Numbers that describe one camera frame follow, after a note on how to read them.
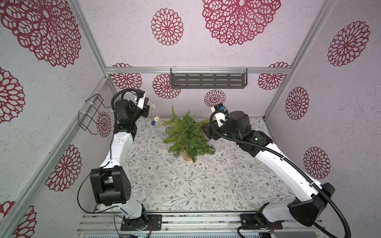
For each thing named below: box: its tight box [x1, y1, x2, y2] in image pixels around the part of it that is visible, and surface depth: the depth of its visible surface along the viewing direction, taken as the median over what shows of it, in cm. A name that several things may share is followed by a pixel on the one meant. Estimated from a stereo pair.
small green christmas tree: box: [161, 105, 216, 164], surface depth 76 cm
